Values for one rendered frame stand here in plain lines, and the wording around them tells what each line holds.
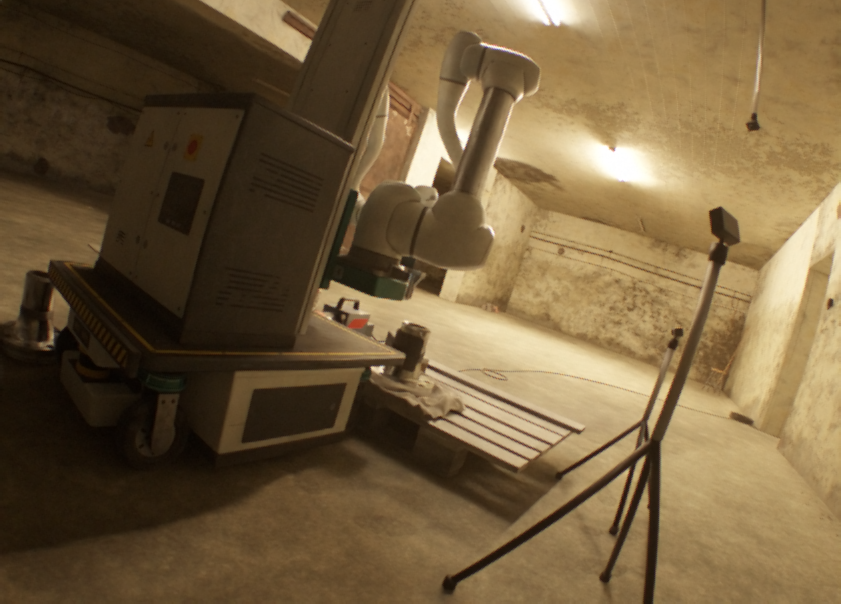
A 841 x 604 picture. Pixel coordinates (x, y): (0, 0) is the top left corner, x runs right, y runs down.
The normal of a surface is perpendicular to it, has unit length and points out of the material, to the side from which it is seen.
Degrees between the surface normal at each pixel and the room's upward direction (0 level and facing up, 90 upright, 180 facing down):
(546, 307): 90
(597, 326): 90
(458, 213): 77
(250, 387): 90
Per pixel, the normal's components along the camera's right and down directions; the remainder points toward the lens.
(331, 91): -0.49, -0.11
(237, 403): 0.81, 0.30
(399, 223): -0.07, 0.05
